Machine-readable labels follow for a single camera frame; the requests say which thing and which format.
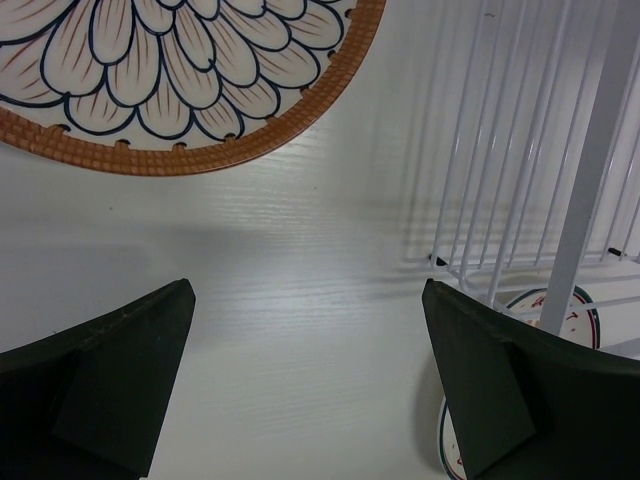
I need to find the sunburst plate with green rim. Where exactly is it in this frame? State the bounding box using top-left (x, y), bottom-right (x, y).
top-left (437, 286), bottom-right (601, 480)

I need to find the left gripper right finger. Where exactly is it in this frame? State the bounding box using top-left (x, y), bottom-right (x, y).
top-left (422, 279), bottom-right (639, 479)

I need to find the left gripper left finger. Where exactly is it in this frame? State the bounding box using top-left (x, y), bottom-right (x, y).
top-left (1, 279), bottom-right (196, 479)

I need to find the white wire dish rack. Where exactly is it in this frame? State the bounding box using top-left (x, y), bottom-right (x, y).
top-left (399, 1), bottom-right (639, 358)

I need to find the floral brown-rimmed plate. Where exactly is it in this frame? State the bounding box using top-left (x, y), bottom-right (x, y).
top-left (1, 0), bottom-right (385, 176)

